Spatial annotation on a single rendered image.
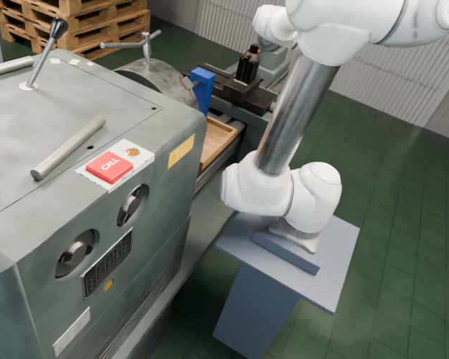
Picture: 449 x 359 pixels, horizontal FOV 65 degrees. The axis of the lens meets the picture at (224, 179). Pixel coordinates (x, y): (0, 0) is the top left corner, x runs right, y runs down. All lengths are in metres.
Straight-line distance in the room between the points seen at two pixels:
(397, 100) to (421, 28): 3.81
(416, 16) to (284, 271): 0.83
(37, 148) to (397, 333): 2.07
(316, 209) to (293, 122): 0.36
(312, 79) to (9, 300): 0.69
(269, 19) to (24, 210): 0.95
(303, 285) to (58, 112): 0.89
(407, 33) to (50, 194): 0.71
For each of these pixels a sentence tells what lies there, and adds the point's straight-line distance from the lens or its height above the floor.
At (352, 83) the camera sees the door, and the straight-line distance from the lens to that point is 4.59.
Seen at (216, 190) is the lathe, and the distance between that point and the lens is 1.73.
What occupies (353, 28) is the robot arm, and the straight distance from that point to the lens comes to 0.76.
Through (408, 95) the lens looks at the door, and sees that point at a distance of 4.57.
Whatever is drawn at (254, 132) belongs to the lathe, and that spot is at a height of 0.85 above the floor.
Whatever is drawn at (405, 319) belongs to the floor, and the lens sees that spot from 2.44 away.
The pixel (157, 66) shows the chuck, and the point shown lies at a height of 1.24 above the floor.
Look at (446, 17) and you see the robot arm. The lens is 0.79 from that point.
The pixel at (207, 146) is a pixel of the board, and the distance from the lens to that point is 1.40.
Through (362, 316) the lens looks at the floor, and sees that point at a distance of 2.29.
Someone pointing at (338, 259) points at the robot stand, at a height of 0.75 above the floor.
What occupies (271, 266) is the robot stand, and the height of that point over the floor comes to 0.75.
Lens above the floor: 1.70
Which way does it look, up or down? 40 degrees down
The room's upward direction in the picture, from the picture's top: 16 degrees clockwise
